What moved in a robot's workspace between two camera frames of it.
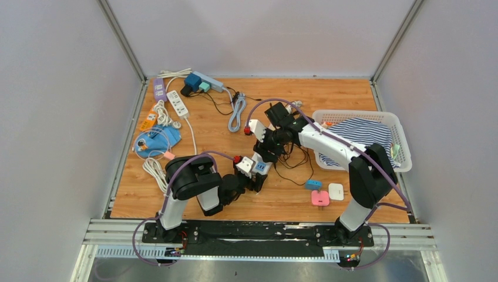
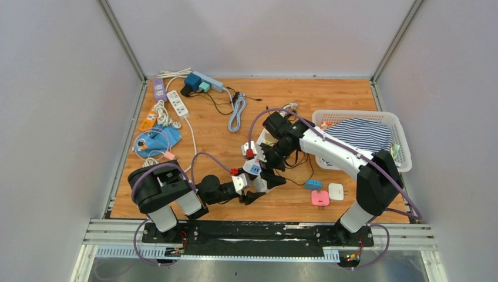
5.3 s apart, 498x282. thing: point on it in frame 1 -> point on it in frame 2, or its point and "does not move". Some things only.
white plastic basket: (400, 151) does not move
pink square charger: (321, 198) does not move
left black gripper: (252, 184) -> (250, 197)
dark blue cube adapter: (194, 80) does not move
